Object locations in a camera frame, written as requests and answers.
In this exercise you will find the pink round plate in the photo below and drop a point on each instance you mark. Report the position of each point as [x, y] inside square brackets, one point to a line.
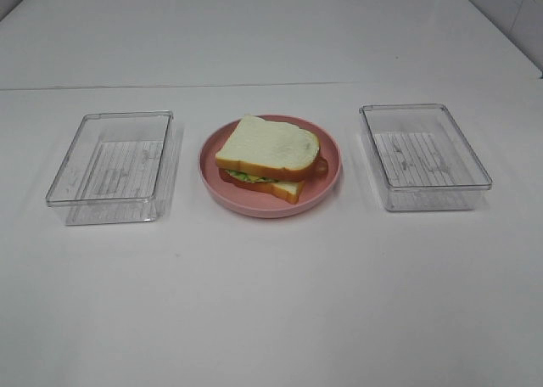
[263, 205]

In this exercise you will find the clear left plastic tray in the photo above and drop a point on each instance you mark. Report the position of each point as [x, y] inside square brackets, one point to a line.
[118, 169]

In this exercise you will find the bread slice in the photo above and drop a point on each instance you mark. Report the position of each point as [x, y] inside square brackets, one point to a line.
[285, 190]
[272, 149]

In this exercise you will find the clear plastic tray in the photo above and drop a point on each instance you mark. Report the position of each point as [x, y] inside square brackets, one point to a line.
[421, 159]
[118, 169]

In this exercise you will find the bacon strip from tray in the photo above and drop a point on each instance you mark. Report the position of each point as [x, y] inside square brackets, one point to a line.
[321, 167]

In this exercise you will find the yellow cheese slice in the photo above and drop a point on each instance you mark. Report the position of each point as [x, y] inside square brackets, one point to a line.
[255, 179]

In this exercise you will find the clear right plastic tray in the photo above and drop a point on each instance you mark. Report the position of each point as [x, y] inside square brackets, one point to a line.
[421, 159]

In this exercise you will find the green lettuce leaf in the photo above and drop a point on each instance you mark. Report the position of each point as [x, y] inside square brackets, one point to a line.
[241, 176]

